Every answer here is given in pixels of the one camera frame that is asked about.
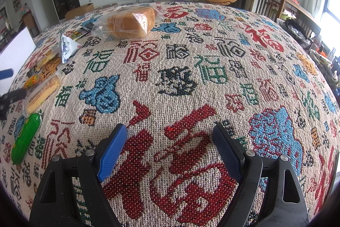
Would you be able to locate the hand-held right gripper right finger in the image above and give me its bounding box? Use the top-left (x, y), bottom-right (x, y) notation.
top-left (212, 123), bottom-right (310, 227)

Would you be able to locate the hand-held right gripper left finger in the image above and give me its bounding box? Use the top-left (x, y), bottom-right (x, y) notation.
top-left (29, 123), bottom-right (128, 227)

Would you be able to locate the long white box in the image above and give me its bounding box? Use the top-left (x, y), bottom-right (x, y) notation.
top-left (0, 26), bottom-right (37, 96)

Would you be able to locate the beige cracker packet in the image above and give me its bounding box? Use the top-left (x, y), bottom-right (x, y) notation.
top-left (24, 74), bottom-right (62, 114)

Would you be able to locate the orange cracker packet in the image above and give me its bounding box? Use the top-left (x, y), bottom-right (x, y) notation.
top-left (37, 55), bottom-right (63, 76)

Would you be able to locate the green snack packet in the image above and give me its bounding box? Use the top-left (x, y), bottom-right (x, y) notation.
top-left (11, 113), bottom-right (43, 166)

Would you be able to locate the black snack packet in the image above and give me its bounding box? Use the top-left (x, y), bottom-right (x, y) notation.
top-left (71, 23), bottom-right (94, 39)

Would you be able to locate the wooden cabinet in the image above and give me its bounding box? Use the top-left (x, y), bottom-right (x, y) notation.
top-left (21, 13), bottom-right (40, 37)

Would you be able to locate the silver triangular snack packet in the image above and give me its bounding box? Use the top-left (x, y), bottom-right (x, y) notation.
top-left (60, 33), bottom-right (81, 65)

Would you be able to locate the printed woven tablecloth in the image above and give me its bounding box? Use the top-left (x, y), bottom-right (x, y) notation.
top-left (0, 1), bottom-right (340, 227)

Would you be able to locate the cardboard box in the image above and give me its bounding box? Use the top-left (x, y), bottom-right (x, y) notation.
top-left (64, 3), bottom-right (95, 20)

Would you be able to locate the bagged bread loaf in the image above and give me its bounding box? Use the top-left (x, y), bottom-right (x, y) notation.
top-left (92, 5), bottom-right (165, 40)

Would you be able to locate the black plastic bag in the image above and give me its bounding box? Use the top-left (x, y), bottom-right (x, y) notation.
top-left (276, 17), bottom-right (311, 44)

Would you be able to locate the window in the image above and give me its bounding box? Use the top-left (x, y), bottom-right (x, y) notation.
top-left (320, 0), bottom-right (340, 41)

